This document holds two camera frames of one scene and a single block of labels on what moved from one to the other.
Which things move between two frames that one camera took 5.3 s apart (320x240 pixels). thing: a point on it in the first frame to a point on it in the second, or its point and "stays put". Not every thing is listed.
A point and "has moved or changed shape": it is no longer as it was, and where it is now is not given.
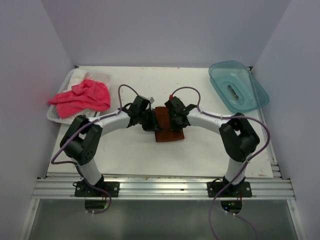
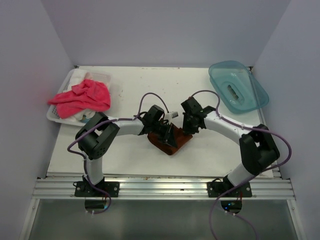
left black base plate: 83,190 stays put
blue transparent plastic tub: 236,87 stays put
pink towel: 87,95 stays put
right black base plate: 231,189 stays put
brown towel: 164,132 has moved or changed shape
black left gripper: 151,126 to 168,136
